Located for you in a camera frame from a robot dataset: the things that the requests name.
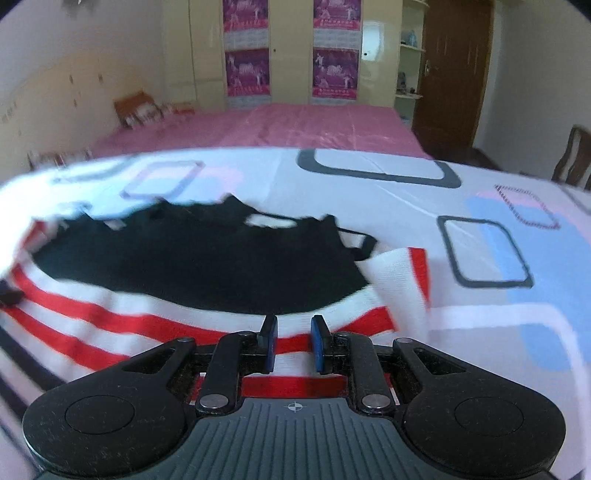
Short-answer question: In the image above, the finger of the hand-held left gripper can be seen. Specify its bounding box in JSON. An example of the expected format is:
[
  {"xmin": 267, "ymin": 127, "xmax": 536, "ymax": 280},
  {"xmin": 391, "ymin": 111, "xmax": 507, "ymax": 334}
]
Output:
[{"xmin": 0, "ymin": 282, "xmax": 25, "ymax": 306}]

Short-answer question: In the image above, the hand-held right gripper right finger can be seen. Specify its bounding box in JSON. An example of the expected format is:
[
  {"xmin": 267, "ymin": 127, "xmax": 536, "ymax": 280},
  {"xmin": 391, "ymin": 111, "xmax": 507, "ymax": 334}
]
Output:
[{"xmin": 310, "ymin": 315, "xmax": 466, "ymax": 417}]

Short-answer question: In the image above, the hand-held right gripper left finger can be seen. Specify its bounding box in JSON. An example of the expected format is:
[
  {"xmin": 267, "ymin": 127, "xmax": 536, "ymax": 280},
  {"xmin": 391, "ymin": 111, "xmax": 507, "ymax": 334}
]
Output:
[{"xmin": 122, "ymin": 315, "xmax": 279, "ymax": 419}]

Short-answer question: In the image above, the striped cartoon print sweater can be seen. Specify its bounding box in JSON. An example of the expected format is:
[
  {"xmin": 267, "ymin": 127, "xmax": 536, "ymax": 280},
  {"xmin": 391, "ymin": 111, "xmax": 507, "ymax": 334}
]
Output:
[{"xmin": 0, "ymin": 194, "xmax": 433, "ymax": 432}]

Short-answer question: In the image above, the patterned white pillow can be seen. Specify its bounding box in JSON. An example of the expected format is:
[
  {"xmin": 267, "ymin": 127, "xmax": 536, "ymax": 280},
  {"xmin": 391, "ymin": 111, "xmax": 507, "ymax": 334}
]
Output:
[{"xmin": 27, "ymin": 147, "xmax": 94, "ymax": 169}]

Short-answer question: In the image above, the square pattern bedsheet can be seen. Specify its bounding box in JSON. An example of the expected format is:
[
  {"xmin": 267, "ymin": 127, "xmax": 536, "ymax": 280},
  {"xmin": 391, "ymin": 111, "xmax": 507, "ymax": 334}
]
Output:
[{"xmin": 0, "ymin": 147, "xmax": 591, "ymax": 480}]

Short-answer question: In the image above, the cream rounded headboard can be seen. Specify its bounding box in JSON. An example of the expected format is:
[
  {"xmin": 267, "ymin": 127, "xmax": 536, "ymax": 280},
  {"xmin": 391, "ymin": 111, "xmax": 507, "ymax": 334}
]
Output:
[{"xmin": 0, "ymin": 51, "xmax": 172, "ymax": 177}]

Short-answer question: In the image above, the pink bed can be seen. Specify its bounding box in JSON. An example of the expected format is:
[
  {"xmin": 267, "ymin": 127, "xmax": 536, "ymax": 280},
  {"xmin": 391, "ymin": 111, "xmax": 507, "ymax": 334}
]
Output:
[{"xmin": 88, "ymin": 102, "xmax": 435, "ymax": 160}]

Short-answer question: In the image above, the plaid pillow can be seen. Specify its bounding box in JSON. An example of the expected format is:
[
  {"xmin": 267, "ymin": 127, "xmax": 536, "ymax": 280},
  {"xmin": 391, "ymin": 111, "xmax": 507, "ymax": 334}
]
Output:
[{"xmin": 124, "ymin": 103, "xmax": 163, "ymax": 128}]

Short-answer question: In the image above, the orange cat cushion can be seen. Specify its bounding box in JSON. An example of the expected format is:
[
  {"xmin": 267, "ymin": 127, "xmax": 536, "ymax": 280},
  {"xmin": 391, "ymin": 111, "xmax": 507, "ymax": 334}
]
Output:
[{"xmin": 113, "ymin": 92, "xmax": 153, "ymax": 128}]

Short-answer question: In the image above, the cream glossy wardrobe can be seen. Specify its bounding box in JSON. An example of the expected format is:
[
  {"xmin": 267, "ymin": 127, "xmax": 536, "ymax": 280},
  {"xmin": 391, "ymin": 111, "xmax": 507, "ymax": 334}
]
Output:
[{"xmin": 161, "ymin": 0, "xmax": 431, "ymax": 112}]

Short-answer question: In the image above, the cream corner shelf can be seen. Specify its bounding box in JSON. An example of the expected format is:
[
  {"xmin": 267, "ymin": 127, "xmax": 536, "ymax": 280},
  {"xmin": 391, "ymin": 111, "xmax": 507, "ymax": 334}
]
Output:
[{"xmin": 394, "ymin": 0, "xmax": 430, "ymax": 121}]

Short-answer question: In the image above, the brown wooden door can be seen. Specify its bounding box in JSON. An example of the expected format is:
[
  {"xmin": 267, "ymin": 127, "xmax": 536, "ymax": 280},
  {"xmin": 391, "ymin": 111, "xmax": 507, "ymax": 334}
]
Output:
[{"xmin": 410, "ymin": 0, "xmax": 495, "ymax": 160}]

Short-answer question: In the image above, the brown wooden chair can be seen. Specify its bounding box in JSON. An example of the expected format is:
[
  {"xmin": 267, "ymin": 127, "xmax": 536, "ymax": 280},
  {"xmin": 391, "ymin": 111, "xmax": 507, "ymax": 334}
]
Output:
[{"xmin": 551, "ymin": 124, "xmax": 591, "ymax": 188}]

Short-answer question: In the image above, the purple wall poster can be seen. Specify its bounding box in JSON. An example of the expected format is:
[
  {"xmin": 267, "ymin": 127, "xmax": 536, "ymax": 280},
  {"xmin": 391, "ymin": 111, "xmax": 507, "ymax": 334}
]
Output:
[
  {"xmin": 224, "ymin": 47, "xmax": 271, "ymax": 97},
  {"xmin": 222, "ymin": 0, "xmax": 270, "ymax": 49},
  {"xmin": 312, "ymin": 47, "xmax": 360, "ymax": 100},
  {"xmin": 312, "ymin": 0, "xmax": 361, "ymax": 47}
]

